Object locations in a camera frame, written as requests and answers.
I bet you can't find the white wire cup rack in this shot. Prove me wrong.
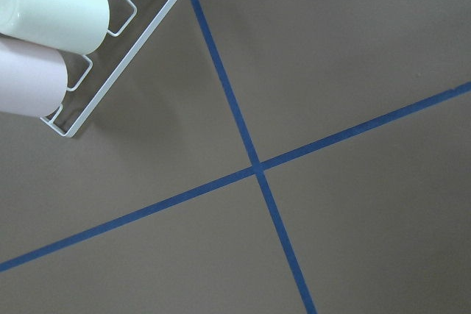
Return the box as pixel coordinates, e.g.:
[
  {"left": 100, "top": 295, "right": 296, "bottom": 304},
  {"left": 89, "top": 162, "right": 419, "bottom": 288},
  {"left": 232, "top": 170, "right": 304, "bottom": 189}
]
[{"left": 41, "top": 0, "right": 177, "bottom": 138}]

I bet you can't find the pink plastic cup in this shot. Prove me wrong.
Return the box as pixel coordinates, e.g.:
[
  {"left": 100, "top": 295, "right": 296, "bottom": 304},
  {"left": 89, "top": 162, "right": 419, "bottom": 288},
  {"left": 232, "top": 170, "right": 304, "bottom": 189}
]
[{"left": 1, "top": 38, "right": 68, "bottom": 118}]

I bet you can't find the white plastic cup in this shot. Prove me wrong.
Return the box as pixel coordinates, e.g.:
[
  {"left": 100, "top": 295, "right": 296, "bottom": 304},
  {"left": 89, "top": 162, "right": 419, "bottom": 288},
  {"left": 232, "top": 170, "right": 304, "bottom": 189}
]
[{"left": 1, "top": 0, "right": 110, "bottom": 54}]

